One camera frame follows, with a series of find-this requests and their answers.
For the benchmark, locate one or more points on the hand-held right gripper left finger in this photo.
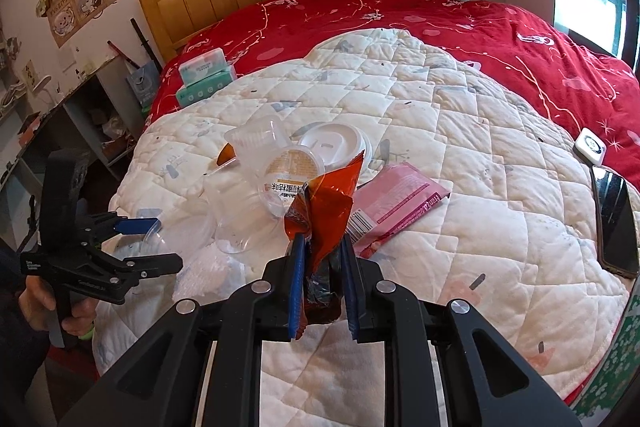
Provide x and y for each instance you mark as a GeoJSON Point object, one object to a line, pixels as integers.
{"type": "Point", "coordinates": [298, 272]}

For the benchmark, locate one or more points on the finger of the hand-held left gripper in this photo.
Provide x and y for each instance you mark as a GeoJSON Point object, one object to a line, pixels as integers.
{"type": "Point", "coordinates": [137, 225]}
{"type": "Point", "coordinates": [155, 264]}

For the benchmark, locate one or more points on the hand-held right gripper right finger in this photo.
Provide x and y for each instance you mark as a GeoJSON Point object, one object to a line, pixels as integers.
{"type": "Point", "coordinates": [351, 292]}

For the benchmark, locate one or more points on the clear plastic tray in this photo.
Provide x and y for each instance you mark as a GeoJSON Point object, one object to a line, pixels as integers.
{"type": "Point", "coordinates": [185, 227]}

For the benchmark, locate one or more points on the orange snack wrapper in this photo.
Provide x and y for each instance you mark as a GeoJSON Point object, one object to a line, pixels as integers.
{"type": "Point", "coordinates": [330, 202]}

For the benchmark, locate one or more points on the pink snack wrapper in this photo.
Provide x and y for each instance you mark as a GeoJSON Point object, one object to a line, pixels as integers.
{"type": "Point", "coordinates": [400, 197]}

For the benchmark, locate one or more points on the person's left forearm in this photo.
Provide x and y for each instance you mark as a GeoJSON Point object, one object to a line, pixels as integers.
{"type": "Point", "coordinates": [20, 347]}

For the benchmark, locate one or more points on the person's left hand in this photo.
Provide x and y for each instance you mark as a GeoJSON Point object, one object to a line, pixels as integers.
{"type": "Point", "coordinates": [82, 314]}

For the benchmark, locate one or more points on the crumpled white tissue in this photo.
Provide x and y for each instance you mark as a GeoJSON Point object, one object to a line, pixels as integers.
{"type": "Point", "coordinates": [210, 272]}

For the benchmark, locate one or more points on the round container with tan label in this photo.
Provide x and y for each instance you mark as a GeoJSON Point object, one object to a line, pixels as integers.
{"type": "Point", "coordinates": [292, 167]}

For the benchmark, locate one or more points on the small orange wrapper piece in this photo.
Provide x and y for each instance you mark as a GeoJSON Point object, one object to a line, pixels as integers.
{"type": "Point", "coordinates": [227, 154]}

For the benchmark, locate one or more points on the white plastic lid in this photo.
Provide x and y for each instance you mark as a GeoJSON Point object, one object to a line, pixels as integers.
{"type": "Point", "coordinates": [327, 142]}

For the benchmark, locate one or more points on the white desk with shelves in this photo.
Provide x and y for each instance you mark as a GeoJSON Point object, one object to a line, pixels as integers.
{"type": "Point", "coordinates": [115, 82]}

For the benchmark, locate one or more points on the teal tissue pack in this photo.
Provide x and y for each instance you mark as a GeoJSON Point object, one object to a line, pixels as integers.
{"type": "Point", "coordinates": [200, 94]}
{"type": "Point", "coordinates": [202, 67]}

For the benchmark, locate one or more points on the red stick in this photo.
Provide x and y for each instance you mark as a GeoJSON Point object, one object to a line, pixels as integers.
{"type": "Point", "coordinates": [122, 53]}

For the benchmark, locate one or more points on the black toy sword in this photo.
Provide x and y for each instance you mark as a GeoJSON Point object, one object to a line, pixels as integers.
{"type": "Point", "coordinates": [145, 44]}

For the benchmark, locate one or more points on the white quilted blanket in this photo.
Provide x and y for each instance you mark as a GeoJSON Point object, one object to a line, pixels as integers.
{"type": "Point", "coordinates": [450, 132]}

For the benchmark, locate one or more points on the black smartphone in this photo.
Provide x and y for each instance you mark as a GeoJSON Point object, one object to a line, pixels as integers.
{"type": "Point", "coordinates": [615, 217]}

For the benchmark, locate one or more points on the green patterned sheet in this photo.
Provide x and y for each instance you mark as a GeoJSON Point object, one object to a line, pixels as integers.
{"type": "Point", "coordinates": [615, 367]}

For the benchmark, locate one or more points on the white square device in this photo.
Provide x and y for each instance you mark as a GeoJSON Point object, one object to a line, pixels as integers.
{"type": "Point", "coordinates": [590, 146]}

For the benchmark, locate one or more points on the red printed blanket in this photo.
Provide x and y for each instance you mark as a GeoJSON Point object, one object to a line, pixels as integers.
{"type": "Point", "coordinates": [450, 22]}

